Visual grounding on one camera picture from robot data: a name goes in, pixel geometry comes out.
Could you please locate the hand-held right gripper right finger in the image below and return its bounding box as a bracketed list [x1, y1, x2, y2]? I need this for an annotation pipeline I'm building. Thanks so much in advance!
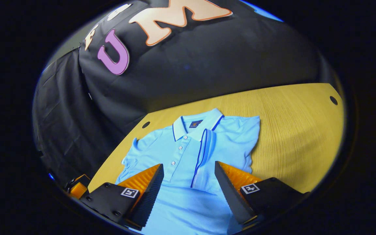
[214, 161, 310, 229]

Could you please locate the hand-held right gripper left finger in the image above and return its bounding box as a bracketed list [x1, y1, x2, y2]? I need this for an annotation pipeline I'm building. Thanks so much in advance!
[79, 163, 165, 230]

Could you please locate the black backdrop cloth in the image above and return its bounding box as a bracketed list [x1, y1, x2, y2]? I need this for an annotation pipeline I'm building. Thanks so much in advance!
[33, 0, 338, 193]

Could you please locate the light blue polo T-shirt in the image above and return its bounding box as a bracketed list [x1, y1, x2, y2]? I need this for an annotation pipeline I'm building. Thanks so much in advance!
[116, 108, 261, 235]

